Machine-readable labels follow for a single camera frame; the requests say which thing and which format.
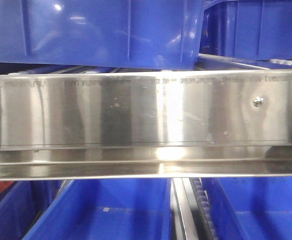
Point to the large blue plastic crate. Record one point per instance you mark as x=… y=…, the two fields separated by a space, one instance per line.
x=146 y=34

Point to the roller track strip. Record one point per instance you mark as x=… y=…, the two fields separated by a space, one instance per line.
x=201 y=213

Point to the lower blue bin centre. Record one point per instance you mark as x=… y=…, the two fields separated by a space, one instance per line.
x=108 y=209

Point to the blue bin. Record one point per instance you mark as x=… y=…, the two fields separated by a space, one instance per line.
x=21 y=205
x=250 y=208
x=108 y=209

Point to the lower blue bin right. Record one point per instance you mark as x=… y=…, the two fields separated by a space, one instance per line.
x=250 y=208

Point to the blue plastic crate right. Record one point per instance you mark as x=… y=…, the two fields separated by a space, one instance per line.
x=248 y=29

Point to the lower blue bin left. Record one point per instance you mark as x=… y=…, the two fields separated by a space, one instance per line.
x=21 y=205

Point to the steel side guide rail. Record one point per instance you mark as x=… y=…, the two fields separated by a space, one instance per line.
x=209 y=62

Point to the stainless steel shelf front rail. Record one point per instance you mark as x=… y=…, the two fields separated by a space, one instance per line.
x=146 y=124

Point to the silver screw in rail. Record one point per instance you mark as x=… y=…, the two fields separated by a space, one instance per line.
x=258 y=101

